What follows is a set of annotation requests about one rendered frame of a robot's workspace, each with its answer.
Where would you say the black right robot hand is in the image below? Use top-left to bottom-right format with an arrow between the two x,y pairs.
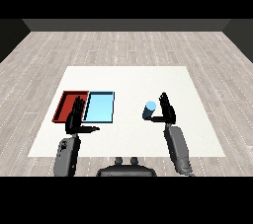
147,92 -> 177,125

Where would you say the small blue can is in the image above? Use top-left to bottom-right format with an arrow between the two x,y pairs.
141,100 -> 158,121

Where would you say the dark grey robot body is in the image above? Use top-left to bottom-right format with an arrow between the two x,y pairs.
95,156 -> 158,178

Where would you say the red shallow open box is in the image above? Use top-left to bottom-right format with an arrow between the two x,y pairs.
51,90 -> 90,124

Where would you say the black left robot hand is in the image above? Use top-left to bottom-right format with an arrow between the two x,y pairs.
64,96 -> 101,136

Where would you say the light blue shallow open box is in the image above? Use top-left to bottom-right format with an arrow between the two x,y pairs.
82,90 -> 116,124

